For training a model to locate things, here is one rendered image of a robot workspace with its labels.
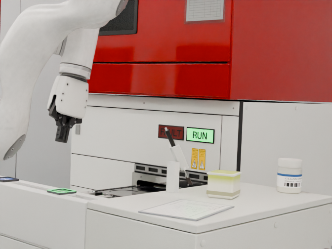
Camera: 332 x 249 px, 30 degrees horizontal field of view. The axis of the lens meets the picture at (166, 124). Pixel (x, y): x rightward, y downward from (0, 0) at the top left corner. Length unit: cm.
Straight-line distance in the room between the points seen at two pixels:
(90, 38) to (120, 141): 75
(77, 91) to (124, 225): 40
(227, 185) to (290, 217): 18
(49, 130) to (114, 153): 275
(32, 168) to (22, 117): 396
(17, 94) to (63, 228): 45
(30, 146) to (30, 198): 358
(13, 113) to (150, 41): 95
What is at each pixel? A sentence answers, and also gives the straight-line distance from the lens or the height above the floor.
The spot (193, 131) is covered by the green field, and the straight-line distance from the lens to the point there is 209.
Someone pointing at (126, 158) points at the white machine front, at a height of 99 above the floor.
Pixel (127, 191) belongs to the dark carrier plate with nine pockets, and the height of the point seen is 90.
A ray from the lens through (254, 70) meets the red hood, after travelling 205.
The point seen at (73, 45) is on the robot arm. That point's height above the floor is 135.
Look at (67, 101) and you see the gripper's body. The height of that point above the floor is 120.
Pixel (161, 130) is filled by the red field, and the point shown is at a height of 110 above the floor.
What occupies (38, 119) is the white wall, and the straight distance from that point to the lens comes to 519.
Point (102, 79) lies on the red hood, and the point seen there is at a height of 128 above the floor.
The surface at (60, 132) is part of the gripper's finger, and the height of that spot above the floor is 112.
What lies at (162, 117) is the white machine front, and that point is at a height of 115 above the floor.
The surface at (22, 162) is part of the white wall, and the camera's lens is 539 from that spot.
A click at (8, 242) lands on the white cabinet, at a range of 182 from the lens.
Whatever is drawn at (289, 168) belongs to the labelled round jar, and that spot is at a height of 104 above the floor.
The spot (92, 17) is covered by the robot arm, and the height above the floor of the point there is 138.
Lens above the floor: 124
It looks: 3 degrees down
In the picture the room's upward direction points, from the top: 2 degrees clockwise
